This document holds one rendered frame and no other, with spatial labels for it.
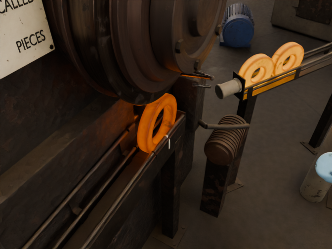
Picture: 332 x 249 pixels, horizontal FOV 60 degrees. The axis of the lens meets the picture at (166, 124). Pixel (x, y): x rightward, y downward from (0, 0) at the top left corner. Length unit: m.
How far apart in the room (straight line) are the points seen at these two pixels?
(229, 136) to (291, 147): 0.87
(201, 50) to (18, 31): 0.37
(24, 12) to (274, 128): 1.79
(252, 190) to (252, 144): 0.37
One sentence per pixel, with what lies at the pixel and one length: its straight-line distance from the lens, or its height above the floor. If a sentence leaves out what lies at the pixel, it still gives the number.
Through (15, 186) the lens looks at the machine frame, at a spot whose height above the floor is 0.87.
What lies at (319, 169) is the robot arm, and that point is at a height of 0.73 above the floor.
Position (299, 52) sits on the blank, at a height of 0.76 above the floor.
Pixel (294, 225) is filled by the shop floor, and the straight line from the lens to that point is 1.64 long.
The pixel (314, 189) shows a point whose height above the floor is 0.10.
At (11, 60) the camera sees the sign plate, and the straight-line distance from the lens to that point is 0.55.
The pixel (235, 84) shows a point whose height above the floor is 0.69.
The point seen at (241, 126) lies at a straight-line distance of 1.18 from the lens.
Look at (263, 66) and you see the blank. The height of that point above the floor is 0.74.
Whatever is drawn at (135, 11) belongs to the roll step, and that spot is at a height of 1.15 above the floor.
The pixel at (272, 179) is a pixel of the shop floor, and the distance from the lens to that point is 1.78.
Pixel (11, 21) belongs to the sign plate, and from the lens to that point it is 0.54.
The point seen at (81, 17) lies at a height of 1.14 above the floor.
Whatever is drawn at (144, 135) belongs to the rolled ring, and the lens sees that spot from 0.78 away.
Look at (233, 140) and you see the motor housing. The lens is 1.17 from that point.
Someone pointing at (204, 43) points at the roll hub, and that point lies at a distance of 0.70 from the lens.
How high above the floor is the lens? 1.32
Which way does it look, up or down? 41 degrees down
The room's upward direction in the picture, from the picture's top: straight up
